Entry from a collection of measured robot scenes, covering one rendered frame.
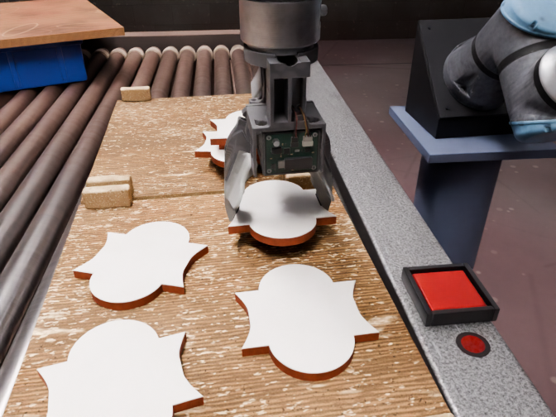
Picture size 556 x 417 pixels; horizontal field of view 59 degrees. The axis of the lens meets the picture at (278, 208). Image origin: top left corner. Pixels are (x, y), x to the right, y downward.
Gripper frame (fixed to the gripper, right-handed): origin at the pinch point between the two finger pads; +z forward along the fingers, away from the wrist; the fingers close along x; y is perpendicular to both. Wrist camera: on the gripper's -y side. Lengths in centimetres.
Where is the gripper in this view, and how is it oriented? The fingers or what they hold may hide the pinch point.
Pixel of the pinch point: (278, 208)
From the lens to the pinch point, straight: 59.0
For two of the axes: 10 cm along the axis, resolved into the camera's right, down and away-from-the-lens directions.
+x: 9.9, -0.9, 1.3
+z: 0.0, 8.4, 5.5
